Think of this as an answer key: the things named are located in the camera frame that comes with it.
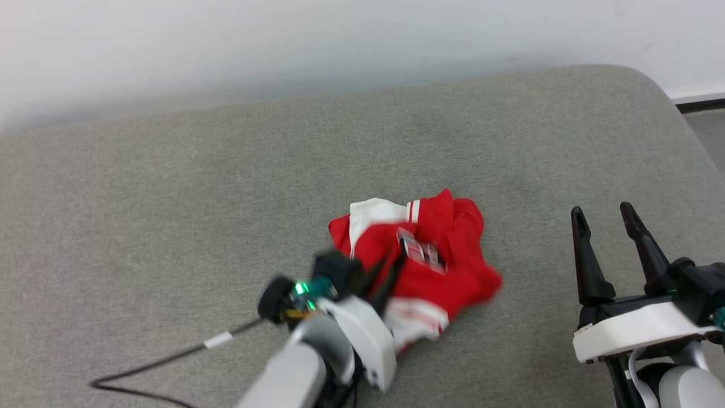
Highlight black baseboard strip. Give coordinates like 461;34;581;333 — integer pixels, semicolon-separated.
672;98;725;114

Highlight teal left cable connector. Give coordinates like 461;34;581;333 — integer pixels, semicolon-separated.
293;277;338;311

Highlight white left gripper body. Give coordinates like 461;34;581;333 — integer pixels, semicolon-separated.
316;294;398;393

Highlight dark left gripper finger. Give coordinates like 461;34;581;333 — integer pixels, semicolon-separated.
360;257;393;302
373;248;407;316

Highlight black round left motor cap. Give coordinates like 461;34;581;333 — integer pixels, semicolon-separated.
257;276;296;324

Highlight red and white garment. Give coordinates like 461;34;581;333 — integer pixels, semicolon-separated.
328;189;504;355

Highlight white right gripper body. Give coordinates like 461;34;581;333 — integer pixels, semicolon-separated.
572;295;725;364

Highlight grey fabric sofa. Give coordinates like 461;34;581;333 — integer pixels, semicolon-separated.
0;64;725;408

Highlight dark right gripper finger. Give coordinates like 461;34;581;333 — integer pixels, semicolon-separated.
619;201;676;296
570;206;616;307

